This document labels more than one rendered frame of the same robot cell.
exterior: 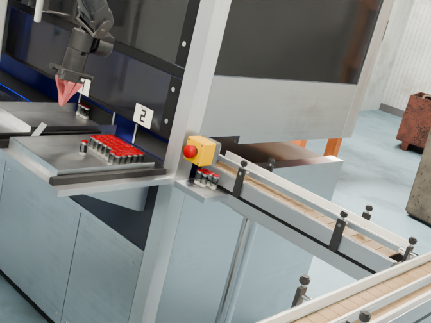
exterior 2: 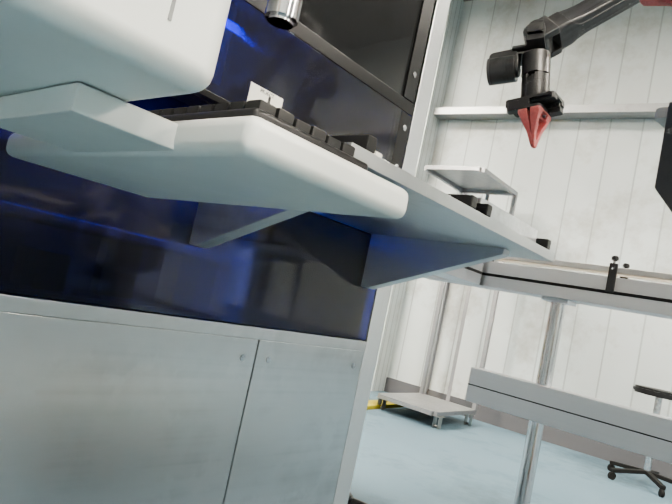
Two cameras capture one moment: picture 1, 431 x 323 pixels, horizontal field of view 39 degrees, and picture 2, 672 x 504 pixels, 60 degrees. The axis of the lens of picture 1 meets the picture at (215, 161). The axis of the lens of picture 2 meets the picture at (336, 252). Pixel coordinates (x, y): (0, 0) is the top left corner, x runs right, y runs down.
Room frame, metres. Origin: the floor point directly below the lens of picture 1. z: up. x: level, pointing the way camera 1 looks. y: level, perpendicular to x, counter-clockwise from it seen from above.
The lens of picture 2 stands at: (1.87, 1.60, 0.69)
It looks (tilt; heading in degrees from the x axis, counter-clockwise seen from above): 4 degrees up; 271
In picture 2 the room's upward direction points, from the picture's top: 12 degrees clockwise
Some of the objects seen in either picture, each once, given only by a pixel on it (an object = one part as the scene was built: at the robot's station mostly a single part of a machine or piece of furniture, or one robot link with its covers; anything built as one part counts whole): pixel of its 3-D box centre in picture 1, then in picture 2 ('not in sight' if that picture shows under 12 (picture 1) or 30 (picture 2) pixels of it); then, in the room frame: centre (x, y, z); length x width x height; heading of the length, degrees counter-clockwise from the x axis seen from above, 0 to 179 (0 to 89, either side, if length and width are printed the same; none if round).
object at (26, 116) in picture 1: (54, 118); not in sight; (2.01, 0.58, 0.90); 0.34 x 0.26 x 0.04; 140
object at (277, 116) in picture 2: not in sight; (181, 142); (2.06, 1.01, 0.82); 0.40 x 0.14 x 0.02; 140
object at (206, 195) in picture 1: (204, 190); not in sight; (1.75, 0.01, 0.87); 0.14 x 0.13 x 0.02; 140
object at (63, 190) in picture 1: (63, 143); (366, 209); (1.85, 0.49, 0.87); 0.70 x 0.48 x 0.02; 50
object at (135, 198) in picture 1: (101, 195); (429, 270); (1.68, 0.31, 0.80); 0.34 x 0.03 x 0.13; 140
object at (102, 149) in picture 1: (107, 151); not in sight; (1.77, 0.33, 0.90); 0.18 x 0.02 x 0.05; 50
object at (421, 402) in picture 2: not in sight; (448, 296); (1.11, -2.58, 0.87); 0.66 x 0.52 x 1.73; 56
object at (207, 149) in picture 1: (201, 150); not in sight; (1.73, 0.05, 1.00); 0.08 x 0.07 x 0.07; 140
